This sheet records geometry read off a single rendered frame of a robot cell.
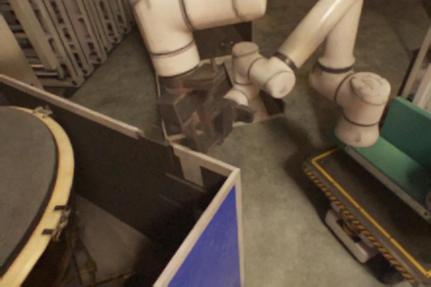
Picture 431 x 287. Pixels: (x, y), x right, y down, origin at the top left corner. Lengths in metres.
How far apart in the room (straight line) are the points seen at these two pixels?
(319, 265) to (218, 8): 1.38
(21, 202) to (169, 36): 0.48
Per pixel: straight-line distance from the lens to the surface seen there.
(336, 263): 1.65
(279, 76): 0.84
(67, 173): 0.78
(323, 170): 1.53
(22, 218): 0.71
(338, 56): 1.31
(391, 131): 1.45
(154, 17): 0.49
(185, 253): 0.57
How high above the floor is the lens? 1.46
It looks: 41 degrees down
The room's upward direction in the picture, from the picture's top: 6 degrees counter-clockwise
